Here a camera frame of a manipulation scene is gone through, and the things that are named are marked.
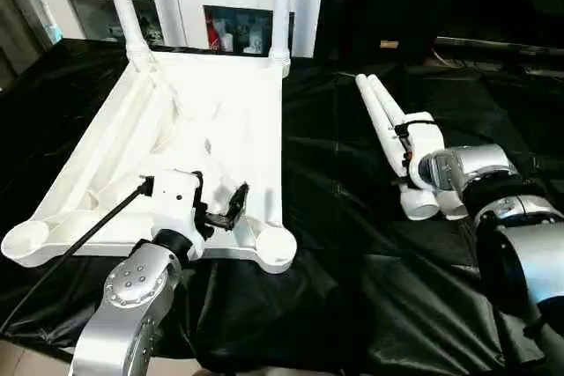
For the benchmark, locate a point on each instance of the white plastic table leg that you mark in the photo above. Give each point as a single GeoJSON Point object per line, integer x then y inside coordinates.
{"type": "Point", "coordinates": [374, 116]}
{"type": "Point", "coordinates": [282, 10]}
{"type": "Point", "coordinates": [454, 208]}
{"type": "Point", "coordinates": [125, 10]}

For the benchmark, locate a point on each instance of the white plastic table top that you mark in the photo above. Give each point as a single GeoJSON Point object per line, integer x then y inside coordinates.
{"type": "Point", "coordinates": [198, 129]}

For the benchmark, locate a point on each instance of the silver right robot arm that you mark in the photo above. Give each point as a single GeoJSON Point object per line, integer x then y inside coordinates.
{"type": "Point", "coordinates": [506, 217]}

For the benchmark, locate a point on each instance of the black work surface mat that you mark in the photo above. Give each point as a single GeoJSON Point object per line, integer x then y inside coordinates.
{"type": "Point", "coordinates": [330, 261]}

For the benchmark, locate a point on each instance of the red item in cabinet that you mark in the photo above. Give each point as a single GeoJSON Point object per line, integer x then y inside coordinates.
{"type": "Point", "coordinates": [212, 32]}

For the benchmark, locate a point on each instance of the white figurine in cabinet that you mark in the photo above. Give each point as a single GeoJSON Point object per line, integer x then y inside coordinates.
{"type": "Point", "coordinates": [113, 33]}

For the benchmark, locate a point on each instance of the white teal patterned roll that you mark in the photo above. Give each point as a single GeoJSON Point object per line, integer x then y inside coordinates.
{"type": "Point", "coordinates": [50, 19]}

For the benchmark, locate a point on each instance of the grey curtain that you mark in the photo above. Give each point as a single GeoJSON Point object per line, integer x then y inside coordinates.
{"type": "Point", "coordinates": [17, 19]}

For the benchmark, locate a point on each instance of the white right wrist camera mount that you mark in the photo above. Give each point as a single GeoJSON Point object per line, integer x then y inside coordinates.
{"type": "Point", "coordinates": [425, 142]}

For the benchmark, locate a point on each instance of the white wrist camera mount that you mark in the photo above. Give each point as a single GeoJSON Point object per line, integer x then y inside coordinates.
{"type": "Point", "coordinates": [425, 142]}
{"type": "Point", "coordinates": [174, 200]}

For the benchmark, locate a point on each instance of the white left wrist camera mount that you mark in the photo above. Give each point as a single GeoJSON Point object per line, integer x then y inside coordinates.
{"type": "Point", "coordinates": [174, 200]}

